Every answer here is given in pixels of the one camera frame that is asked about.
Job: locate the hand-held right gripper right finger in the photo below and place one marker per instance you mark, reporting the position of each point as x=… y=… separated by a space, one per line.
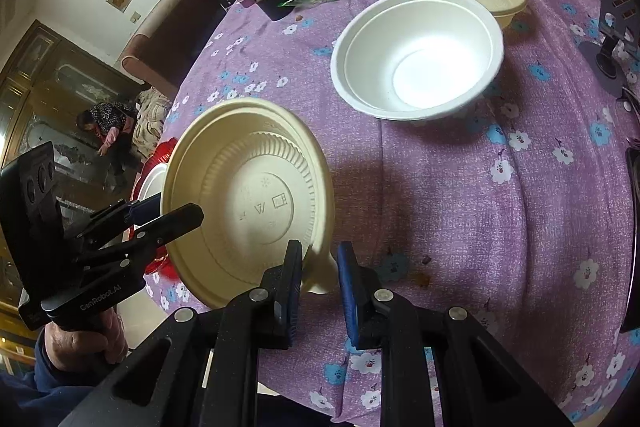
x=347 y=287

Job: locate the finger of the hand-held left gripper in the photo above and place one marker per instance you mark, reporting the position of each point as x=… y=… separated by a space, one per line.
x=175 y=219
x=145 y=208

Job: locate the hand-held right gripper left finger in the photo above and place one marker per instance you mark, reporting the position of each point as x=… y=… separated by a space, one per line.
x=296 y=277

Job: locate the white foam bowl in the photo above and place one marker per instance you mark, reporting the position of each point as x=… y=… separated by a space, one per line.
x=425 y=72
x=152 y=182

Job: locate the large red plate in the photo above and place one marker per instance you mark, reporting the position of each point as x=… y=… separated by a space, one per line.
x=164 y=148

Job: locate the person's left forearm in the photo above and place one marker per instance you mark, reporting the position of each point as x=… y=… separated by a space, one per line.
x=30 y=397

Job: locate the person's left hand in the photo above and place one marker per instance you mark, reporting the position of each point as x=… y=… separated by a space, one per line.
x=75 y=347

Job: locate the patterned blanket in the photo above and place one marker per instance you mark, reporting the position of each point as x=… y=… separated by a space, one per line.
x=150 y=117

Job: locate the purple floral tablecloth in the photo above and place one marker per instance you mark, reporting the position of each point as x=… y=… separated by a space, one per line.
x=450 y=207

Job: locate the wooden display cabinet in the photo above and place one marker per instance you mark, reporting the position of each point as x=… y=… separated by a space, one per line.
x=40 y=72

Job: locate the brown armchair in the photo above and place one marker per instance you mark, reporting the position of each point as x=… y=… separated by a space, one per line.
x=165 y=27

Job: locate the white wall socket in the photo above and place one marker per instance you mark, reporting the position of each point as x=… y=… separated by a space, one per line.
x=135 y=17

